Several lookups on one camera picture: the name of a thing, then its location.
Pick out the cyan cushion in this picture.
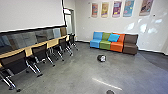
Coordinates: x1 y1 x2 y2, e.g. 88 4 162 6
107 33 121 43

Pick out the orange sofa seat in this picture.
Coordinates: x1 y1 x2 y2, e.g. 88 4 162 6
110 33 126 53

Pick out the brown sofa seat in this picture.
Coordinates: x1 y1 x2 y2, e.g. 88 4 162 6
122 33 139 56

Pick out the blue sofa seat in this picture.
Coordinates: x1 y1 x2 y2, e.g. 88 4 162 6
89 31 104 49

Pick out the long wooden table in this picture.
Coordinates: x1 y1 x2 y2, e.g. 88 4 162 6
0 34 78 60

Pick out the green sofa seat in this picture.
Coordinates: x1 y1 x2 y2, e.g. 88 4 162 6
99 32 112 51

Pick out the orange pink wall poster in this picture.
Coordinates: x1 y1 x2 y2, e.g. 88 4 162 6
91 2 99 18

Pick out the black trash bag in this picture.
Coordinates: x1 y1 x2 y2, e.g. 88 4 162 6
96 54 107 63

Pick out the yellow wall poster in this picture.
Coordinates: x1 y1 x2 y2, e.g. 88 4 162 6
100 1 110 19

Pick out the brown wooden door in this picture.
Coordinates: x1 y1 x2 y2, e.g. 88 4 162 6
60 27 68 37

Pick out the white projection screen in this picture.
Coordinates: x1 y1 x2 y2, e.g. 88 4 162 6
0 0 66 34

